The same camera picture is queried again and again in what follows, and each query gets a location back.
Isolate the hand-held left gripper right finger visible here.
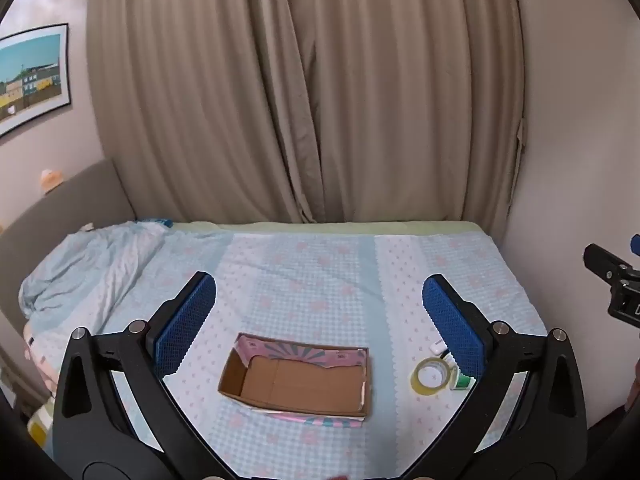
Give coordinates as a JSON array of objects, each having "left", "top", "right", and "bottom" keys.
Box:
[{"left": 400, "top": 273, "right": 587, "bottom": 480}]

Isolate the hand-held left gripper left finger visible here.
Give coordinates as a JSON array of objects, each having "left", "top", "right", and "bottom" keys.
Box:
[{"left": 52, "top": 271, "right": 236, "bottom": 480}]

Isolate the yellow clear tape roll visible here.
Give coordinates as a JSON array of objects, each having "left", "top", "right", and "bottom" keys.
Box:
[{"left": 411, "top": 357, "right": 450, "bottom": 396}]

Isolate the cardboard box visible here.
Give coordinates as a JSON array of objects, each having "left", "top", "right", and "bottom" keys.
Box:
[{"left": 217, "top": 332, "right": 374, "bottom": 430}]

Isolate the green tape roll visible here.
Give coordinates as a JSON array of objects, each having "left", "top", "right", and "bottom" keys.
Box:
[{"left": 450, "top": 365, "right": 476, "bottom": 392}]

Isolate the light blue blanket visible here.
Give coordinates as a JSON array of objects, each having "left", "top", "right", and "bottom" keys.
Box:
[{"left": 19, "top": 219, "right": 173, "bottom": 322}]

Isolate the light blue patterned bed sheet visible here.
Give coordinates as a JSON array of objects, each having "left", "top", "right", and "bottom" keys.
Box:
[{"left": 27, "top": 229, "right": 551, "bottom": 480}]

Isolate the pink pillow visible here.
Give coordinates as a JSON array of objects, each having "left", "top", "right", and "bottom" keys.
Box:
[{"left": 22, "top": 321, "right": 60, "bottom": 397}]

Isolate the grey headboard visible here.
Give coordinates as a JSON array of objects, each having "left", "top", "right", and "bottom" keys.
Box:
[{"left": 0, "top": 159, "right": 137, "bottom": 323}]

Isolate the light green mattress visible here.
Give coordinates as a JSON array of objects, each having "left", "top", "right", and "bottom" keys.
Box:
[{"left": 167, "top": 220, "right": 488, "bottom": 237}]

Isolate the yellow object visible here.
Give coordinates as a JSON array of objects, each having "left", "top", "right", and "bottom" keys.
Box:
[{"left": 27, "top": 407, "right": 53, "bottom": 446}]

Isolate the small orange toy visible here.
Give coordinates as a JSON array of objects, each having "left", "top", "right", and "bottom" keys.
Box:
[{"left": 40, "top": 168, "right": 66, "bottom": 195}]

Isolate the beige curtain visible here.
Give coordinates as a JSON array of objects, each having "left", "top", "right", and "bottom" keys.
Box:
[
  {"left": 86, "top": 0, "right": 322, "bottom": 225},
  {"left": 281, "top": 0, "right": 528, "bottom": 231}
]

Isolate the framed landscape picture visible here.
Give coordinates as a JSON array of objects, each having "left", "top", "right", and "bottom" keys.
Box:
[{"left": 0, "top": 23, "right": 72, "bottom": 139}]

